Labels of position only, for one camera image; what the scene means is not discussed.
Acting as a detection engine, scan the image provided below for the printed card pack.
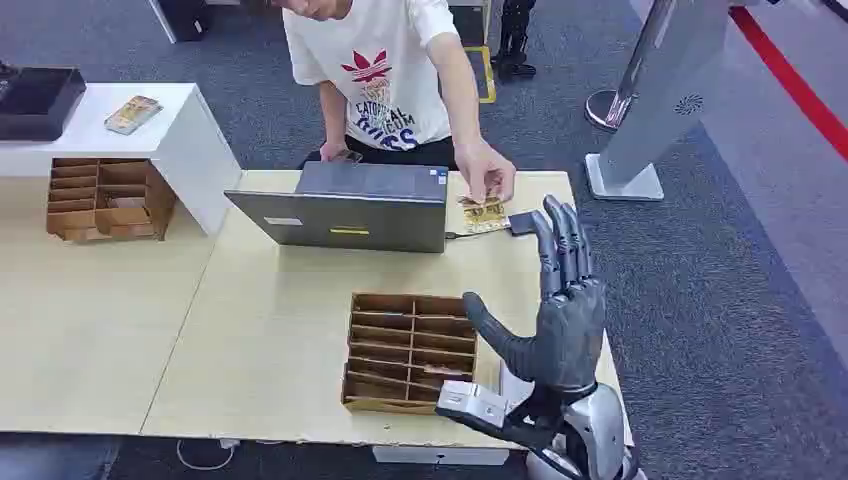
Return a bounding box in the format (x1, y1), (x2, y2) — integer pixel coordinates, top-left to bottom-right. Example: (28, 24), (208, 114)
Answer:
(103, 94), (164, 137)

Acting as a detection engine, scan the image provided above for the black cabinet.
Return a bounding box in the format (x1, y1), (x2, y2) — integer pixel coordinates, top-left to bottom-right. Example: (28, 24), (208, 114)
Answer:
(148, 0), (215, 45)

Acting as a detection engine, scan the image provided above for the black box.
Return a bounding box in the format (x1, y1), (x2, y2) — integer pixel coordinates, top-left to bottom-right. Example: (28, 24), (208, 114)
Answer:
(0, 64), (88, 143)

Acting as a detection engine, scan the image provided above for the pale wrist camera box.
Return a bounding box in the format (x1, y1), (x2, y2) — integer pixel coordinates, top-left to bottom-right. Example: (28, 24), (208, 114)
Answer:
(435, 379), (513, 429)

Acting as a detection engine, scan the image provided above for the white power strip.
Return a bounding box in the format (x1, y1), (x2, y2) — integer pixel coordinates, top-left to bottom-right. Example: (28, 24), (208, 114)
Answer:
(370, 445), (512, 468)

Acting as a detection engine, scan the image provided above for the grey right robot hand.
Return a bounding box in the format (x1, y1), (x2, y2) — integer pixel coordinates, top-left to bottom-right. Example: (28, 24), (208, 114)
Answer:
(461, 193), (607, 396)

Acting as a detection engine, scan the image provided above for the black card reader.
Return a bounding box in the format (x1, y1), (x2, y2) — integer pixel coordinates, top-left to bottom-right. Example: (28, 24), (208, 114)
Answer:
(508, 209), (552, 238)

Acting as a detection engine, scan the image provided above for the white cable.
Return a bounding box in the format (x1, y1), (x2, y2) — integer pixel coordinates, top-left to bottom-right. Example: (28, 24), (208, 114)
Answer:
(174, 437), (241, 474)

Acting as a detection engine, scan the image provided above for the grey kiosk stand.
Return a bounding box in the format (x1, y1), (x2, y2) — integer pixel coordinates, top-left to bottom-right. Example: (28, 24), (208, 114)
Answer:
(584, 0), (738, 203)

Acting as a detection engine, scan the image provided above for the grey laptop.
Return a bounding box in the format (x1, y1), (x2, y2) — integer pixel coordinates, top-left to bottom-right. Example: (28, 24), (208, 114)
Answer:
(223, 160), (450, 255)

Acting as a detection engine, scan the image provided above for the person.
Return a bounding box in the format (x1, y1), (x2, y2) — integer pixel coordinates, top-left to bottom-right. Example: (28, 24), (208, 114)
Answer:
(268, 0), (518, 203)

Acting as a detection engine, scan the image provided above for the white side table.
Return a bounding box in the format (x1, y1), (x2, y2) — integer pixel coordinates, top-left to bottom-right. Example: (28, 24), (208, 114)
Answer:
(0, 82), (244, 237)

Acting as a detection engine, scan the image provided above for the wooden card box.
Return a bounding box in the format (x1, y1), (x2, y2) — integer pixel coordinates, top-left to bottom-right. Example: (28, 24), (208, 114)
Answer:
(45, 156), (179, 244)
(340, 292), (479, 417)

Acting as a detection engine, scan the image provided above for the round chrome stand base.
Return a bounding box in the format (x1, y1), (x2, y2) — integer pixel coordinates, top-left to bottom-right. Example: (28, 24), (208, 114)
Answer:
(584, 88), (639, 132)

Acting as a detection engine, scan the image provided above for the person's left hand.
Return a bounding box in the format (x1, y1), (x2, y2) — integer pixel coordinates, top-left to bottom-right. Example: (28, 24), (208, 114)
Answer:
(453, 137), (517, 204)

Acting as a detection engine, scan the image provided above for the gold printed card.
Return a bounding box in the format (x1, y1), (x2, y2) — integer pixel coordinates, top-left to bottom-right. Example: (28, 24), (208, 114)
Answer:
(458, 193), (512, 235)

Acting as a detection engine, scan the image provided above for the yellow framed floor mat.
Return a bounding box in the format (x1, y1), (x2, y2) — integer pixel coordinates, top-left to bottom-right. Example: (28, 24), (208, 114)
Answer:
(462, 44), (497, 106)

